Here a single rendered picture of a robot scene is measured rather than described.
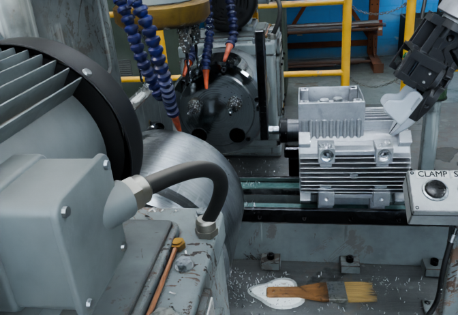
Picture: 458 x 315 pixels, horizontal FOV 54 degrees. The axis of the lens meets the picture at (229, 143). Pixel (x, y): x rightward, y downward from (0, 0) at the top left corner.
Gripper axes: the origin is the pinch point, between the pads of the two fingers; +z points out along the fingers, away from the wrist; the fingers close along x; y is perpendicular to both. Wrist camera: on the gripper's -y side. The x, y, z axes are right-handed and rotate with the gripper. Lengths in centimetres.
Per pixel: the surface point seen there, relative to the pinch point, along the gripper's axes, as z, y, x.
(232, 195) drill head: 14.5, 22.9, 21.6
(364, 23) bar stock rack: 29, -73, -463
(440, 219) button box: 4.2, -6.2, 18.2
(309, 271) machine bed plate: 33.2, -0.9, 4.0
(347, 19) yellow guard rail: 10, -18, -231
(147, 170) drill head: 12.3, 35.2, 29.1
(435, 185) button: 0.3, -3.1, 16.7
